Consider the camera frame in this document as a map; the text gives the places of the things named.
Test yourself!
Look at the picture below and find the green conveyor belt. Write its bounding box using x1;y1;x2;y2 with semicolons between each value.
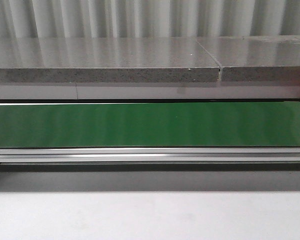
0;101;300;148

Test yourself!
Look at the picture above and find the grey stone slab right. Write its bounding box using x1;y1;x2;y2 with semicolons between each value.
197;35;300;83

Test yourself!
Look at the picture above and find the grey stone slab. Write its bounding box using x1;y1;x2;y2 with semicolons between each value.
0;37;219;83
197;35;300;83

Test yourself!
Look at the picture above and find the grey stone slab left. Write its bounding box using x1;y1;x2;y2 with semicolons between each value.
0;37;219;83

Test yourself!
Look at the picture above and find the white corrugated curtain backdrop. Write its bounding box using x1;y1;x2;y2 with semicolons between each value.
0;0;300;38

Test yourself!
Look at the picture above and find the silver aluminium conveyor rail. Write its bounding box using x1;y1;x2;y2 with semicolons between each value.
0;147;300;163

